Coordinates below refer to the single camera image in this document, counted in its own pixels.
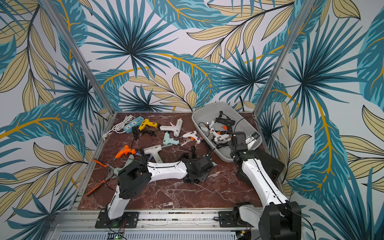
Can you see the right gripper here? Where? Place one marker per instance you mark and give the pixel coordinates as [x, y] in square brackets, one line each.
[237, 139]

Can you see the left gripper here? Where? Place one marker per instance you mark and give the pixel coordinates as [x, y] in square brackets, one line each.
[203, 179]

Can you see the black glue gun orange trigger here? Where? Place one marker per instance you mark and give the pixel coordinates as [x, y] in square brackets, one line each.
[228, 123]

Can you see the small white glue gun front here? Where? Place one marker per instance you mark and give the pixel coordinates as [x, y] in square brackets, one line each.
[207, 127]

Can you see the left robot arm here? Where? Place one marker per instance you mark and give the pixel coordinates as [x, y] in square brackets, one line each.
[134, 178]

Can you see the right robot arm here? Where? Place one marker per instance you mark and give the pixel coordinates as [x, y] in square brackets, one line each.
[279, 219]

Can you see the small white glue gun orange trigger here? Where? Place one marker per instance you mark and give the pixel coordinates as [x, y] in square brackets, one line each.
[193, 136]

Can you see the grey plastic storage box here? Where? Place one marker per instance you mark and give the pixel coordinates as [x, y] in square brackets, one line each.
[223, 110]

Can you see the large white glue gun pink stick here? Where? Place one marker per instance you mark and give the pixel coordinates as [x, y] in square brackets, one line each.
[175, 129]

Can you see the yellow glue gun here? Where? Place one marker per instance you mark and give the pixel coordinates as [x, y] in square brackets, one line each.
[146, 123]

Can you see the black case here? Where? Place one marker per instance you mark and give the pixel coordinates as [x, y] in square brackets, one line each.
[272, 166]

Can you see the teal power strip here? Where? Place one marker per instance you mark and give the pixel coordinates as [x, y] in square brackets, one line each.
[135, 123]

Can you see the orange handled pliers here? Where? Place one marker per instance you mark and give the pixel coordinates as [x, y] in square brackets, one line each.
[109, 173]

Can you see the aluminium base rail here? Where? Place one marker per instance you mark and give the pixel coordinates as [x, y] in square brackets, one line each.
[168, 224]

